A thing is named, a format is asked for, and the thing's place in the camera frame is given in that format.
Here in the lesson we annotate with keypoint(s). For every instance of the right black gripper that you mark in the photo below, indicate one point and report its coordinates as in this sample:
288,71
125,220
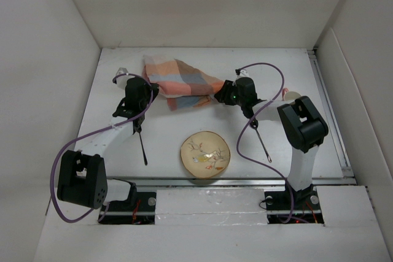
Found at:
223,95

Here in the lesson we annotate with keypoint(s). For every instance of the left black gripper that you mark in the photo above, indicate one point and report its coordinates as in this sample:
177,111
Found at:
155,91

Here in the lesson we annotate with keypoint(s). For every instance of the orange blue checkered cloth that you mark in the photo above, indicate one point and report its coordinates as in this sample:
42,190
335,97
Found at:
182,85

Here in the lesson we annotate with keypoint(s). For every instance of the black metal spoon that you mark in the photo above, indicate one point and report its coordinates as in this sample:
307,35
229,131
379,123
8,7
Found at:
262,144

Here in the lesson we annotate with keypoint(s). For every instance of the black metal fork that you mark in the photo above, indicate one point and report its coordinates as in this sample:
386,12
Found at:
142,148

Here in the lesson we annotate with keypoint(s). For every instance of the pink ceramic mug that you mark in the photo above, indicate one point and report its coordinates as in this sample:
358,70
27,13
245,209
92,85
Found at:
289,96

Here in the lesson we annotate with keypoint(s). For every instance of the beige bird pattern plate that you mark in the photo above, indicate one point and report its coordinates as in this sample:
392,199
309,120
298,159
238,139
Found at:
205,154

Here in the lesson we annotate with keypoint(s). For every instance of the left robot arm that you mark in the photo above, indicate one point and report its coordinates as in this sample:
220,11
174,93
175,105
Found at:
82,179

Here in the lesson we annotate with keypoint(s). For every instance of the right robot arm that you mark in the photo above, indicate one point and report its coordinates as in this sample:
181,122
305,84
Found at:
305,129

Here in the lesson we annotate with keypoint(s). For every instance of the white foam block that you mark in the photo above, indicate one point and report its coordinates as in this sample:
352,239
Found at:
210,207

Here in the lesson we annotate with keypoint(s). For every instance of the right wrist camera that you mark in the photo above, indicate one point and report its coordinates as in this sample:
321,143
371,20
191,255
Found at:
241,73

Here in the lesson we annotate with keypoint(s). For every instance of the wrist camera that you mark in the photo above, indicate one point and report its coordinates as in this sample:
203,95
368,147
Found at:
241,73
121,77

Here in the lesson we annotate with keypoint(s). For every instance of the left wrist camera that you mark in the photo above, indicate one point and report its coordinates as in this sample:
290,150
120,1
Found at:
121,77

